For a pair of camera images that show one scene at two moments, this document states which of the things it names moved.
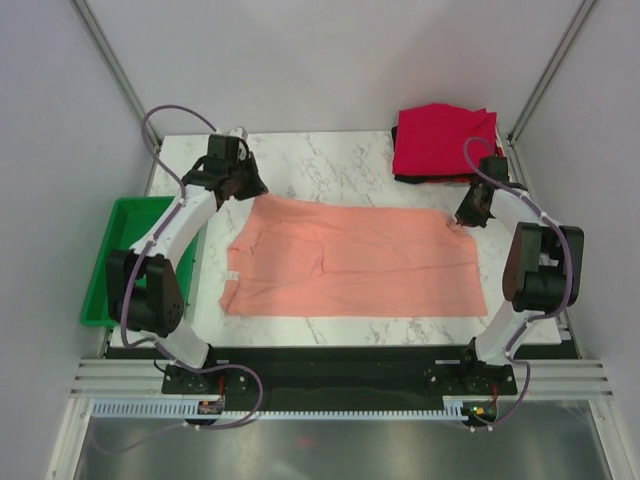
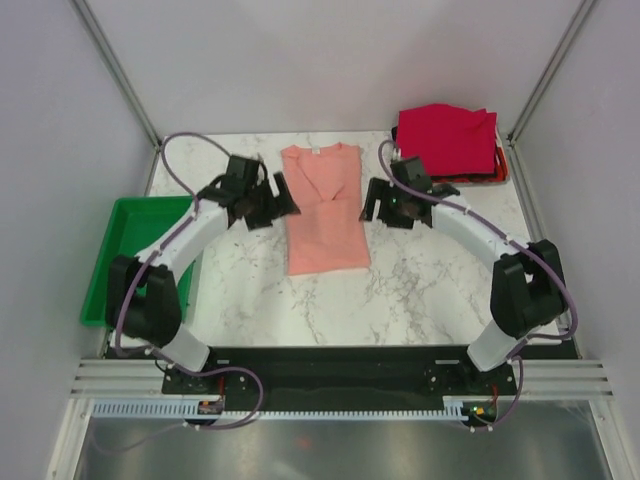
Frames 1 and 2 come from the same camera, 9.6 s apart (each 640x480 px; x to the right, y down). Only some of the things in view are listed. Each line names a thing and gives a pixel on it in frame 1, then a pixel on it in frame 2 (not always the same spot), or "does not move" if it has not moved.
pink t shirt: (352, 261) → (325, 183)
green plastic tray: (131, 219) does not move
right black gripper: (465, 217) → (377, 190)
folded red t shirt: (442, 139) does not move
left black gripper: (257, 188) → (257, 221)
